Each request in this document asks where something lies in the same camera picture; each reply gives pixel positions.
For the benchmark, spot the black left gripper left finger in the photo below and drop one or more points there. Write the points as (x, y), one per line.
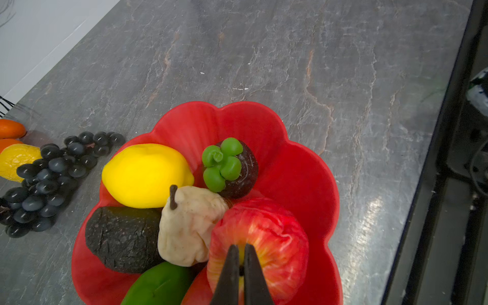
(227, 290)

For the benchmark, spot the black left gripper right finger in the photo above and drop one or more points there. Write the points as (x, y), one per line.
(256, 290)

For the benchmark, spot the red pink apple fruit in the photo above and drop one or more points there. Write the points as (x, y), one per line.
(280, 242)

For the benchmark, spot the green lime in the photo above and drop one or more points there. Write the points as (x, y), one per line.
(163, 284)

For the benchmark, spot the beige potato shaped fruit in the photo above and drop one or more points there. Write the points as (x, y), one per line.
(186, 224)

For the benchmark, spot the dark wrinkled avocado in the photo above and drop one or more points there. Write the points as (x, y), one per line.
(124, 239)

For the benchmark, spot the red flower shaped bowl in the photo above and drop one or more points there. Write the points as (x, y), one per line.
(289, 173)

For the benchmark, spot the dark purple plum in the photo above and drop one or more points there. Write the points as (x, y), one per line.
(230, 168)

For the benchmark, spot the large yellow lemon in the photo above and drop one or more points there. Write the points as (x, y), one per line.
(140, 176)

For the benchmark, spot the black grape bunch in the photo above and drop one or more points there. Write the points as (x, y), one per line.
(49, 183)

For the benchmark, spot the small yellow lemon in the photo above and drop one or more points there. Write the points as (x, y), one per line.
(14, 156)

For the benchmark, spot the small orange tomato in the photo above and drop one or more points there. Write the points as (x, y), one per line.
(4, 143)

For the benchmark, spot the small orange fruit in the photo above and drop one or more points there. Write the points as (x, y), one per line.
(11, 129)

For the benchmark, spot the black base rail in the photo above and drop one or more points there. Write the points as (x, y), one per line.
(442, 255)

